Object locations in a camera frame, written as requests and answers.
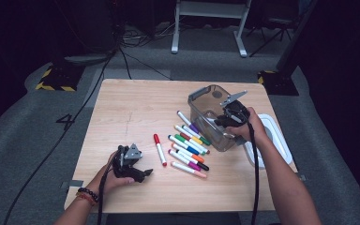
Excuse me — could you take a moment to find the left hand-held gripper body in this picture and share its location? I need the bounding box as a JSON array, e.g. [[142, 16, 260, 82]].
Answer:
[[112, 142, 143, 182]]

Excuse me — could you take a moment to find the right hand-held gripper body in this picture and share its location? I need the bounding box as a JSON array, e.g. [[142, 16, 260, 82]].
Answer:
[[219, 90, 250, 128]]

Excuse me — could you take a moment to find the clear grey storage box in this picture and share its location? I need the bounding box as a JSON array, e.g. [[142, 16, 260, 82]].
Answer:
[[187, 83, 248, 153]]

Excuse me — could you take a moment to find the red capped marker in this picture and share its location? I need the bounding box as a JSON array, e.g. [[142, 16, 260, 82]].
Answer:
[[153, 133, 168, 167]]

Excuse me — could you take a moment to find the purple capped marker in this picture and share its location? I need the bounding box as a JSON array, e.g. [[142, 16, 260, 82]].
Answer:
[[176, 110, 201, 135]]

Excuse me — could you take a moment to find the bunch of coloured markers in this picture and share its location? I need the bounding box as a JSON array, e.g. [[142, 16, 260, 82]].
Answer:
[[167, 124, 213, 179]]

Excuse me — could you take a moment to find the person's right hand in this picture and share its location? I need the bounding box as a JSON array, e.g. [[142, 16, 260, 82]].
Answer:
[[233, 107, 268, 146]]

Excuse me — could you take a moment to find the person's left hand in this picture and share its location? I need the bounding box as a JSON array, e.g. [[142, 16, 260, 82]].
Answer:
[[87, 152, 135, 196]]

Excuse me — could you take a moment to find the black yellow striped stand base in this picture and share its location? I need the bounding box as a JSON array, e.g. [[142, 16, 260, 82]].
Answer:
[[257, 69, 300, 97], [35, 63, 86, 93]]

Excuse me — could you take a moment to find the grey tape piece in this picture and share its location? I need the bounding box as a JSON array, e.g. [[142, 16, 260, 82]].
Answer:
[[59, 179, 84, 189]]

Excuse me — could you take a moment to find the black metal stand pole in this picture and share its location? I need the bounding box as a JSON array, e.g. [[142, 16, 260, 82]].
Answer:
[[276, 0, 319, 73]]

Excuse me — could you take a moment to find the black tripod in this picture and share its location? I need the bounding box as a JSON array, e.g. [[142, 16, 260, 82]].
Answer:
[[248, 17, 296, 58]]

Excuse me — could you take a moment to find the left hand-held gripper black cable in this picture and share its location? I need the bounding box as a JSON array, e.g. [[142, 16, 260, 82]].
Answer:
[[97, 149, 121, 225]]

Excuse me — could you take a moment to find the hand-held gripper black cable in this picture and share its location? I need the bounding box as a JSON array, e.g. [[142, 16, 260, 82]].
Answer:
[[97, 149, 121, 225], [231, 109, 261, 225]]

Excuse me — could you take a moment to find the black bead bracelet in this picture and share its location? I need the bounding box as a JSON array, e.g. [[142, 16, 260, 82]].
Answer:
[[77, 187, 100, 203]]

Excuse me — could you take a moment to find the red woven bracelet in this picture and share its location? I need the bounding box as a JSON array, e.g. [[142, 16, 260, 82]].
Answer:
[[75, 192, 98, 207]]

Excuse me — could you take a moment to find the right hand-held gripper black cable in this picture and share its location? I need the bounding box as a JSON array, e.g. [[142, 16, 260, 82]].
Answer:
[[231, 109, 261, 225]]

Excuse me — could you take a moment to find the long black floor cable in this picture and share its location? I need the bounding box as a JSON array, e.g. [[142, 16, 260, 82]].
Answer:
[[3, 46, 121, 225]]

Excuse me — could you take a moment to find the thin black floor cable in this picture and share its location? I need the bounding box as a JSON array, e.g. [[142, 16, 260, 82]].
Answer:
[[118, 46, 173, 82]]

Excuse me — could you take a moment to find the white desk frame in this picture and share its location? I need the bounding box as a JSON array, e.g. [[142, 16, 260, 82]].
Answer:
[[171, 0, 253, 58]]

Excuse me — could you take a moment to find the grey flat base plate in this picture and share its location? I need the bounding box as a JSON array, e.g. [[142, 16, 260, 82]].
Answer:
[[64, 53, 115, 65]]

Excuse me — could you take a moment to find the tangle of floor cables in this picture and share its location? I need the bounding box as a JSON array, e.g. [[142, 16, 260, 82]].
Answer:
[[121, 22, 177, 48]]

